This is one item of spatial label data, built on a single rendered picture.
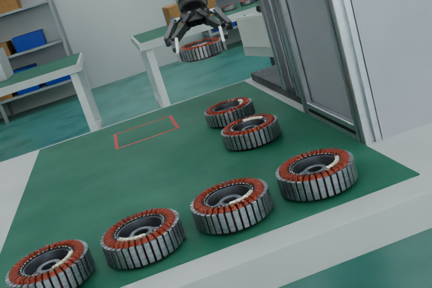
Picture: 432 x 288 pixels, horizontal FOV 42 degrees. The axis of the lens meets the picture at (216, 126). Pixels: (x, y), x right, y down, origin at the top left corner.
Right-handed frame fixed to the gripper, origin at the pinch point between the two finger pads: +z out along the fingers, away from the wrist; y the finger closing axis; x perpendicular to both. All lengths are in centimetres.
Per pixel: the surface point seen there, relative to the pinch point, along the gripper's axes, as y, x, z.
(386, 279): -37, -85, 30
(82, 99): 97, -150, -174
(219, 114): -1.3, 2.5, 27.5
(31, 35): 227, -287, -485
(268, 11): -17.4, 13.3, 10.8
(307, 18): -21.8, 26.0, 33.7
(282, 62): -17.8, 2.9, 16.8
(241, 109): -6.2, 2.4, 27.8
